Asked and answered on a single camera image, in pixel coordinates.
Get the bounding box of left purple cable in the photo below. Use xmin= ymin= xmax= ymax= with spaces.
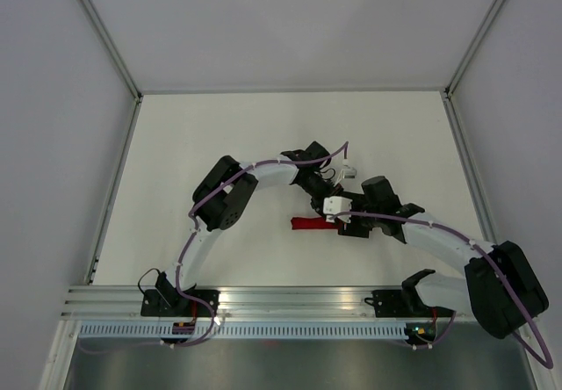
xmin=78 ymin=141 xmax=351 ymax=356

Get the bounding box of white slotted cable duct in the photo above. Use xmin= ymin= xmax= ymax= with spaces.
xmin=79 ymin=321 xmax=407 ymax=340

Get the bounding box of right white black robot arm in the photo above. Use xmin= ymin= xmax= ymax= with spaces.
xmin=323 ymin=176 xmax=549 ymax=339

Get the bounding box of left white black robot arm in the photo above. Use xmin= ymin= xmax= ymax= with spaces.
xmin=140 ymin=141 xmax=348 ymax=317

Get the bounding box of purple cable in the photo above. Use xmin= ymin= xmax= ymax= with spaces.
xmin=333 ymin=212 xmax=553 ymax=370
xmin=78 ymin=141 xmax=351 ymax=356

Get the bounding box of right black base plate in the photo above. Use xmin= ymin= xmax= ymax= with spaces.
xmin=364 ymin=289 xmax=452 ymax=319

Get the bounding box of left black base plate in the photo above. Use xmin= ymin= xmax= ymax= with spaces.
xmin=140 ymin=288 xmax=220 ymax=318

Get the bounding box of left aluminium frame post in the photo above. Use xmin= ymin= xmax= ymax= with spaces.
xmin=76 ymin=0 xmax=142 ymax=100

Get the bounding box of right aluminium frame post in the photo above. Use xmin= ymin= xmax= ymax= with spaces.
xmin=442 ymin=0 xmax=508 ymax=99

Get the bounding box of aluminium mounting rail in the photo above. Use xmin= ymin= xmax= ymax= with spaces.
xmin=61 ymin=286 xmax=539 ymax=321

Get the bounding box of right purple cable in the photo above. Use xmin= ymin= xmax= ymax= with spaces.
xmin=333 ymin=212 xmax=553 ymax=370

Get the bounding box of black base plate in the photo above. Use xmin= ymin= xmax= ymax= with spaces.
xmin=140 ymin=288 xmax=220 ymax=318
xmin=364 ymin=289 xmax=452 ymax=319

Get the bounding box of aluminium frame post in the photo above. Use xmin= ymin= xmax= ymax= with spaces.
xmin=442 ymin=0 xmax=508 ymax=99
xmin=76 ymin=0 xmax=142 ymax=100

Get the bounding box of red cloth napkin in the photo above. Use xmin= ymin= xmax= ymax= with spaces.
xmin=291 ymin=216 xmax=339 ymax=230

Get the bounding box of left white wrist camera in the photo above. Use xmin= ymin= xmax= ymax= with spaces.
xmin=337 ymin=165 xmax=357 ymax=182

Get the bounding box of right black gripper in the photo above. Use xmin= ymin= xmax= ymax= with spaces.
xmin=337 ymin=191 xmax=380 ymax=239

